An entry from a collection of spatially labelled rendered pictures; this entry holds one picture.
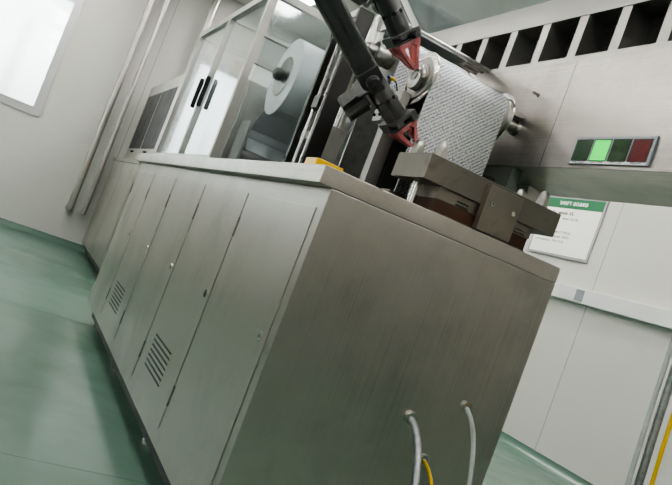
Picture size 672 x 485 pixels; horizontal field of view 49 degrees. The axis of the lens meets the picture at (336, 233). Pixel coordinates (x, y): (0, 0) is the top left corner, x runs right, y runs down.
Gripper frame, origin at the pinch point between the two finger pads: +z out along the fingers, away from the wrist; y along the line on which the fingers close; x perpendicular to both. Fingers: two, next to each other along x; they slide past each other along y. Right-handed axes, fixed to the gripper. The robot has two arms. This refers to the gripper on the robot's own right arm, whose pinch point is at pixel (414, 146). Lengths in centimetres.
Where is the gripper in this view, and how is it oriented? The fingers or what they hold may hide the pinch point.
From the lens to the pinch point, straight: 188.0
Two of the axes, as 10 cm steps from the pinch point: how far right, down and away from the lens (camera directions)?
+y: 4.0, 1.0, -9.1
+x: 7.4, -6.3, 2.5
